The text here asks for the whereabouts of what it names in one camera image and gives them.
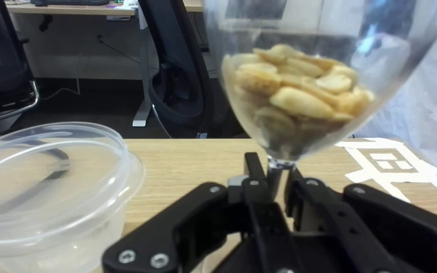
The black mesh office chair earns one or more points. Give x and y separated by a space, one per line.
0 61

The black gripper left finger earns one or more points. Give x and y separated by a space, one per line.
192 228

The white tape marker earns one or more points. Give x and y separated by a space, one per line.
349 145

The clear wine glass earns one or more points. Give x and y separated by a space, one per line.
390 61

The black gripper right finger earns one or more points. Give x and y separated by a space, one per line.
370 233

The white plastic bag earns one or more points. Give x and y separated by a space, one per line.
431 116

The small clear plastic cup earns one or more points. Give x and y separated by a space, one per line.
51 202

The beige snack pieces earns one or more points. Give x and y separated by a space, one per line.
299 101

